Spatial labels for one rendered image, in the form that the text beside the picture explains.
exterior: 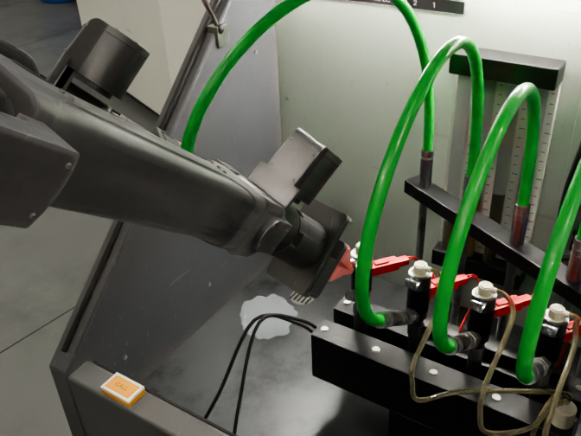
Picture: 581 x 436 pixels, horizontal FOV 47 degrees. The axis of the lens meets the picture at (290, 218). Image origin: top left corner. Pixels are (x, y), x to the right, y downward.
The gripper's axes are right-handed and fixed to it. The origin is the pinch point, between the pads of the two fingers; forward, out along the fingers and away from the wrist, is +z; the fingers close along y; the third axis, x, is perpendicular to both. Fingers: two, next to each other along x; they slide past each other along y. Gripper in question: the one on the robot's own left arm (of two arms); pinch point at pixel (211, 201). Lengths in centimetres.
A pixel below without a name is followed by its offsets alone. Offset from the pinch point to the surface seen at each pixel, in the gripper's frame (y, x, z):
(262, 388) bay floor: 14.0, 23.1, 27.8
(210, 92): -2.0, -10.1, -7.4
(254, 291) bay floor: 36.6, 16.2, 27.4
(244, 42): -1.5, -16.4, -7.3
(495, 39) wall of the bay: 10.6, -37.8, 23.2
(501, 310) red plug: -10.6, -8.9, 33.6
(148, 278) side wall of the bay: 20.9, 18.4, 4.9
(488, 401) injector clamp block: -12.9, 0.9, 38.4
